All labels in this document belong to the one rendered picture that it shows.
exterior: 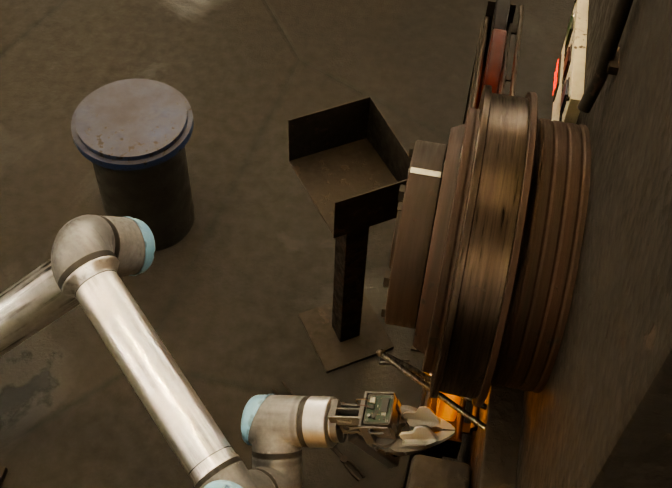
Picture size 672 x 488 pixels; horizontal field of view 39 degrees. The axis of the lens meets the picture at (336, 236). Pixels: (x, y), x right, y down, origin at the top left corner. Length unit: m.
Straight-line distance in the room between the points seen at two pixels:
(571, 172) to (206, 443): 0.76
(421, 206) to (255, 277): 1.49
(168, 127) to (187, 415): 1.08
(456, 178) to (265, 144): 1.84
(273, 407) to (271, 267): 1.10
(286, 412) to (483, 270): 0.61
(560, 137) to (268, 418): 0.73
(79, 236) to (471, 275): 0.83
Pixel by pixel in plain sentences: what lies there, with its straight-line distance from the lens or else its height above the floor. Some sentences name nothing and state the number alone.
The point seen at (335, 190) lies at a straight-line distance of 2.17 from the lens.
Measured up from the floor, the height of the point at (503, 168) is 1.34.
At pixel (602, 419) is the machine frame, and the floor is 1.43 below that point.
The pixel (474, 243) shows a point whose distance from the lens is 1.22.
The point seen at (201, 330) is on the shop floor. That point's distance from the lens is 2.67.
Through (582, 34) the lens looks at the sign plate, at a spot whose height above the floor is 1.24.
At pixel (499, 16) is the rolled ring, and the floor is 0.73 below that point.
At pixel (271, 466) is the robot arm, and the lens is 1.74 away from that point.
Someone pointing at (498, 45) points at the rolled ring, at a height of 0.76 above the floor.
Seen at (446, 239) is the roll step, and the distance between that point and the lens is 1.27.
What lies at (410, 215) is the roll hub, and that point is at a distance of 1.31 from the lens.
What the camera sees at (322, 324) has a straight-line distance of 2.66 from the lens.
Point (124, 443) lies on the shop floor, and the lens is 2.53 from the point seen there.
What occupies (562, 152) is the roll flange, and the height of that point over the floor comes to 1.31.
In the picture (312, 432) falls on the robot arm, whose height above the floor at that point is 0.72.
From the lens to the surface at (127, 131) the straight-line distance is 2.57.
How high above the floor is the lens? 2.24
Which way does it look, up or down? 52 degrees down
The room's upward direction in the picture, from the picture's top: 3 degrees clockwise
